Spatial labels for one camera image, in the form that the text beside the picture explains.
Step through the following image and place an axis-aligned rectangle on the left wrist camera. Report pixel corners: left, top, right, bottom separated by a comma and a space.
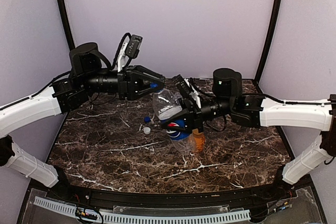
111, 33, 143, 72

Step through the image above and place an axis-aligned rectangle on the left black frame post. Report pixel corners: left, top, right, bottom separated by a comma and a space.
57, 0, 75, 50

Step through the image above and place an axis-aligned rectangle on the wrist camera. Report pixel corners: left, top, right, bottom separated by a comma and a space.
172, 74, 201, 109
111, 33, 143, 72

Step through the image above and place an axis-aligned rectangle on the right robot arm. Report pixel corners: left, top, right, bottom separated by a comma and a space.
160, 68, 335, 200

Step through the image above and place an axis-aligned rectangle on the white slotted cable duct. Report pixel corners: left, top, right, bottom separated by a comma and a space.
34, 196, 250, 223

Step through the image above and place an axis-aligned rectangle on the white bottle cap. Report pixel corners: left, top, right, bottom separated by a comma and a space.
143, 127, 151, 134

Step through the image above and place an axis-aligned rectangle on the right black frame post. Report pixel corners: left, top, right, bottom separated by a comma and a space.
254, 0, 281, 84

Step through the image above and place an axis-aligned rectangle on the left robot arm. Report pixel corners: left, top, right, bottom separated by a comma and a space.
1, 39, 165, 201

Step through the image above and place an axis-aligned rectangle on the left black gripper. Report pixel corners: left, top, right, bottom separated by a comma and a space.
81, 64, 166, 101

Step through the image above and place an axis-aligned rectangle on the black front rail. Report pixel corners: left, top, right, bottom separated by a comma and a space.
48, 185, 291, 209

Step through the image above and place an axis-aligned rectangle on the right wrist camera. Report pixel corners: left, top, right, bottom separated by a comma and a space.
172, 74, 201, 109

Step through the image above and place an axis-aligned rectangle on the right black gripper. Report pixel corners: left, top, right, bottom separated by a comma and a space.
159, 96, 234, 134

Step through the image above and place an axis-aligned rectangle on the black frame post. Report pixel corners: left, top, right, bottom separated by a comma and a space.
254, 0, 281, 84
57, 0, 75, 50

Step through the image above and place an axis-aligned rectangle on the orange juice bottle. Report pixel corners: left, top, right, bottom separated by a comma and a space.
192, 129, 205, 153

